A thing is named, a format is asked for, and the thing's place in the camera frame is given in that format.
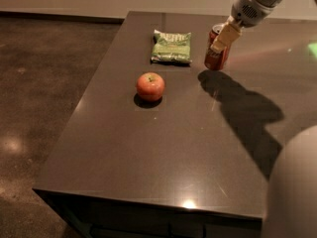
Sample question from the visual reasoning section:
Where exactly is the red apple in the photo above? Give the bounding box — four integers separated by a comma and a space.
136, 72, 165, 102

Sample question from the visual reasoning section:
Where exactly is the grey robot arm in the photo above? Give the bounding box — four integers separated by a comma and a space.
210, 0, 317, 238

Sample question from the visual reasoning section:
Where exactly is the red coke can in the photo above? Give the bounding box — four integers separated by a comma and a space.
204, 24, 230, 70

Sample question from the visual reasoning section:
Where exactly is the dark cabinet under counter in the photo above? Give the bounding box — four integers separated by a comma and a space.
35, 188, 262, 238

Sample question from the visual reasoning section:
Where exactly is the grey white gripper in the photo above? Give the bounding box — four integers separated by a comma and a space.
210, 0, 272, 54

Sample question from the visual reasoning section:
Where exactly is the green jalapeno chip bag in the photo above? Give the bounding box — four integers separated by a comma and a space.
151, 30, 191, 64

